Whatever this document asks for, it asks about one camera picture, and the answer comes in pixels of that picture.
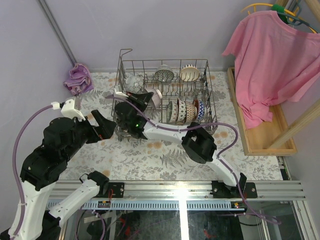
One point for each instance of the black patterned bowl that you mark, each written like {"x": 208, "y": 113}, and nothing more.
{"x": 164, "y": 74}

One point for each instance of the yellow clothes hanger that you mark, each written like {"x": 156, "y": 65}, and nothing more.
{"x": 294, "y": 9}

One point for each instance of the slotted cable duct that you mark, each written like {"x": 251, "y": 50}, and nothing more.
{"x": 191, "y": 205}

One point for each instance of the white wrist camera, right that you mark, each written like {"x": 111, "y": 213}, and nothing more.
{"x": 118, "y": 93}

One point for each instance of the white wrist camera, left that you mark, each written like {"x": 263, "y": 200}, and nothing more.
{"x": 70, "y": 108}

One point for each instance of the purple crumpled cloth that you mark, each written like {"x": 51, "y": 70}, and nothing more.
{"x": 79, "y": 80}

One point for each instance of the brown lattice patterned bowl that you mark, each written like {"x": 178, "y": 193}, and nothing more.
{"x": 190, "y": 112}

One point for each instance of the red diamond patterned bowl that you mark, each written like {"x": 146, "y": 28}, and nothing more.
{"x": 196, "y": 103}

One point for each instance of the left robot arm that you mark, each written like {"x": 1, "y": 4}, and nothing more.
{"x": 39, "y": 173}

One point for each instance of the aluminium frame rail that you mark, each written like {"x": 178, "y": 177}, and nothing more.
{"x": 274, "y": 190}

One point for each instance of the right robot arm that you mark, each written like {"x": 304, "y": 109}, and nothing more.
{"x": 196, "y": 141}

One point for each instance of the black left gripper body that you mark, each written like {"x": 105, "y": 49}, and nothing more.
{"x": 92, "y": 130}

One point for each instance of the green diamond patterned bowl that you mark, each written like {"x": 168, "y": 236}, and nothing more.
{"x": 169, "y": 112}

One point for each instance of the teal clothes hanger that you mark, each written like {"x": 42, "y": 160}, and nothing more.
{"x": 290, "y": 19}

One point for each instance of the corner aluminium post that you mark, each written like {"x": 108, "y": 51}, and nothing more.
{"x": 57, "y": 30}

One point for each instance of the cream bowl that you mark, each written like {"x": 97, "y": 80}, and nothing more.
{"x": 189, "y": 73}

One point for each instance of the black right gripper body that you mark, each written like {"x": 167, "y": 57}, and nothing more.
{"x": 127, "y": 126}

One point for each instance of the wooden tray frame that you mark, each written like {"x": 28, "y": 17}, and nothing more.
{"x": 256, "y": 141}

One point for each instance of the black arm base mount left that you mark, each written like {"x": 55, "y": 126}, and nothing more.
{"x": 116, "y": 190}

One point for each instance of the blue zigzag bowl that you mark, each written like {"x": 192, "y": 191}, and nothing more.
{"x": 200, "y": 111}

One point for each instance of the pink t-shirt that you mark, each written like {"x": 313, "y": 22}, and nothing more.
{"x": 273, "y": 63}

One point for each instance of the floral table mat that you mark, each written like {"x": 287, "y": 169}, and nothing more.
{"x": 133, "y": 159}

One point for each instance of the white bowl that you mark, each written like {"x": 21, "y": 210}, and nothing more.
{"x": 176, "y": 111}
{"x": 182, "y": 111}

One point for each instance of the white wrist camera, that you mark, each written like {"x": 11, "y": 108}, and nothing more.
{"x": 70, "y": 108}
{"x": 118, "y": 93}

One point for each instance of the purple striped bowl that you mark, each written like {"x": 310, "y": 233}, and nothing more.
{"x": 156, "y": 97}

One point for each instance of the grey wire dish rack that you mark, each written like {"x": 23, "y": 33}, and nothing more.
{"x": 171, "y": 91}

